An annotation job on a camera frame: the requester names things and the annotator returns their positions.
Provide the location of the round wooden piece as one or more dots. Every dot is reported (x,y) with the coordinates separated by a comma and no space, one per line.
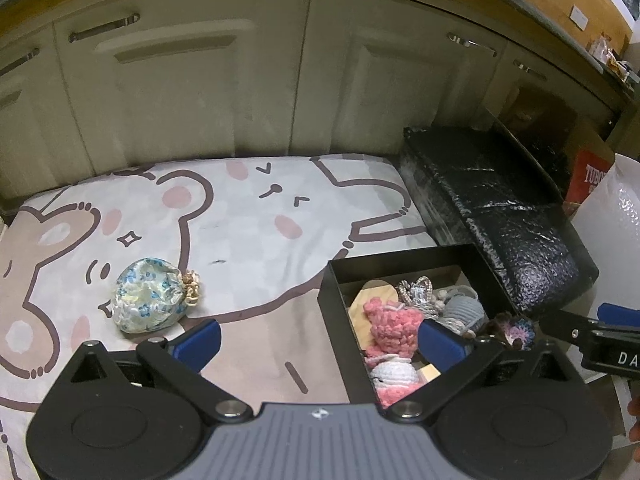
(370,292)

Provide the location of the black bubble-wrapped package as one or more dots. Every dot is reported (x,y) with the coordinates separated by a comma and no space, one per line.
(500,225)

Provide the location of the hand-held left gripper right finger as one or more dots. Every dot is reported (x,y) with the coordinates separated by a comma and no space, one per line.
(442,346)

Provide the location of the black box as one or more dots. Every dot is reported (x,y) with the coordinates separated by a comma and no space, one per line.
(345,330)

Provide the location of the white pink crochet toy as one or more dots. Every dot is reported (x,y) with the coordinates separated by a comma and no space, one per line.
(395,375)

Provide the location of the cream cabinet door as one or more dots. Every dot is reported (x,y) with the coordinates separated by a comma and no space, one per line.
(35,125)
(510,95)
(175,95)
(400,85)

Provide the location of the silver braided ornament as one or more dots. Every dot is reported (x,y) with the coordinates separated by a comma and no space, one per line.
(417,295)

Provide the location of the printed cartoon blanket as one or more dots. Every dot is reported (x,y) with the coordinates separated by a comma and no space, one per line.
(240,240)

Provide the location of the person's right hand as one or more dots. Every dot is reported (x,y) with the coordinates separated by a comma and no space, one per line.
(635,425)

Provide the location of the white wall socket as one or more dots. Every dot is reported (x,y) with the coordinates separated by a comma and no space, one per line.
(580,17)

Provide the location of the cardboard flap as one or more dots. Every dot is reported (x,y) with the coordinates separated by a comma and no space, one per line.
(595,137)

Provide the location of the floral fabric pouch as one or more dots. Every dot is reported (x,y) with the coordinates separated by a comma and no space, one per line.
(145,295)

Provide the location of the small tan block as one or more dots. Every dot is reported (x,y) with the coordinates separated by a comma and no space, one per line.
(429,374)

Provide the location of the red box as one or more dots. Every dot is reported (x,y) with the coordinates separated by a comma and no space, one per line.
(590,175)

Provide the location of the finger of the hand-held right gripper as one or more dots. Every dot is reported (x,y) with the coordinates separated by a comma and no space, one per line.
(570,330)
(620,314)

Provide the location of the dark multicolour crochet piece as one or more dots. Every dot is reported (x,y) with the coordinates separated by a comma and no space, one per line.
(515,330)

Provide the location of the dark brown box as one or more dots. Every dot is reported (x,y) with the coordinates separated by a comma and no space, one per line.
(540,115)

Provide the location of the grey crochet toy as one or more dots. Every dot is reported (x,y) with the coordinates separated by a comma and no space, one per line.
(462,310)

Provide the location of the white bubble wrap sheet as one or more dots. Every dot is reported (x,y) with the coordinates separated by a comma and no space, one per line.
(620,220)

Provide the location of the snack packets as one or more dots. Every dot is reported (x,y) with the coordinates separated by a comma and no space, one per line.
(612,57)

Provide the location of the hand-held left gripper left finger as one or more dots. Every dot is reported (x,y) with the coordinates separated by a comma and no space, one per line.
(200,342)

